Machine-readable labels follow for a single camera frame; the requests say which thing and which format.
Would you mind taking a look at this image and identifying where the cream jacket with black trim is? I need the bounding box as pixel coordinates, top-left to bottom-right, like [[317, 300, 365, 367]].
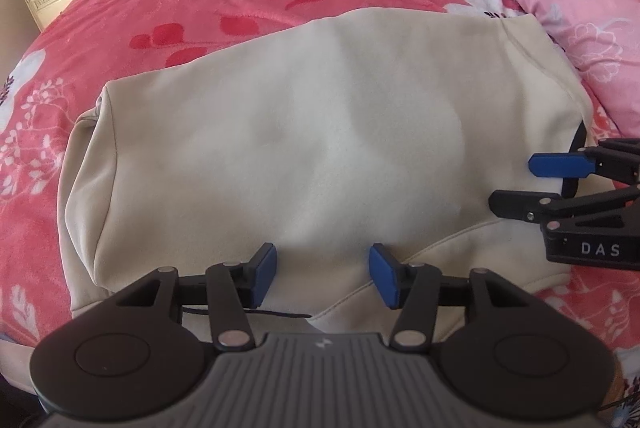
[[58, 8, 592, 333]]

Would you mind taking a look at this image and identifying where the red floral bedsheet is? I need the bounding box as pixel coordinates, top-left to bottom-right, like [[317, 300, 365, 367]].
[[1, 0, 639, 427]]

